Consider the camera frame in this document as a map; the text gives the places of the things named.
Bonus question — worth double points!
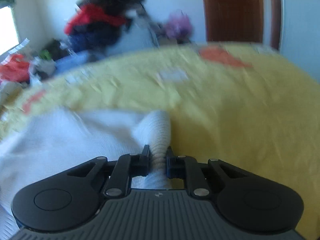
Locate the pink plastic bag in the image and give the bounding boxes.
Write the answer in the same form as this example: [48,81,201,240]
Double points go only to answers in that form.
[164,10,193,40]

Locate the navy blue clothes on pile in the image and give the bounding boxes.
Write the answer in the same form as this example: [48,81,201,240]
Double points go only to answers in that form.
[68,22,121,53]

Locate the window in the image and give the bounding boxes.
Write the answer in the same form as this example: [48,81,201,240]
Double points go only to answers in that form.
[0,6,20,55]

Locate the light blue knit garment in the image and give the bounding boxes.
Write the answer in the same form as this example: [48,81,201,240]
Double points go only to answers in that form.
[54,50,106,75]

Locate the red jacket on pile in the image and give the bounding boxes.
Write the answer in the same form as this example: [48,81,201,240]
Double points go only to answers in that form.
[64,4,126,35]

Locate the white knit sweater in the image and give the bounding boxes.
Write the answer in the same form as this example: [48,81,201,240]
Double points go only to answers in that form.
[0,109,171,218]

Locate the brown wooden door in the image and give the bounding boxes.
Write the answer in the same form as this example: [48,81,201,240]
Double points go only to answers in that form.
[201,0,282,51]

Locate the yellow carrot print bedsheet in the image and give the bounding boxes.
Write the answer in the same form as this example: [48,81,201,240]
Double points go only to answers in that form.
[1,43,319,239]

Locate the red plastic bag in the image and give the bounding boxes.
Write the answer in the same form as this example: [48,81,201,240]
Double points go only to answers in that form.
[1,54,30,83]

